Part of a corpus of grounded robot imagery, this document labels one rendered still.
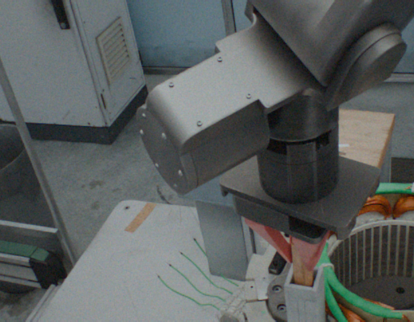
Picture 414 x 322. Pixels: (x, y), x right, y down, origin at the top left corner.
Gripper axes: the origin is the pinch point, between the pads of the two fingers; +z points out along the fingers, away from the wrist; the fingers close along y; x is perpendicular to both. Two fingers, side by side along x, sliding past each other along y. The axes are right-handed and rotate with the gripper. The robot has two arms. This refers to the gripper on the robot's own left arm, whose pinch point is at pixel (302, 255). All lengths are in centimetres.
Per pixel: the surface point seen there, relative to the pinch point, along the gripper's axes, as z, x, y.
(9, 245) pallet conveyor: 51, 8, -77
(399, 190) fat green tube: 7.0, 17.4, 2.2
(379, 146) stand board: 17.8, 34.8, -6.6
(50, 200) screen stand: 73, 35, -102
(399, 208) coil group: 9.6, 17.1, 2.5
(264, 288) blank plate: 11.9, 2.5, -6.3
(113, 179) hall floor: 140, 97, -155
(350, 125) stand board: 18.5, 38.5, -12.7
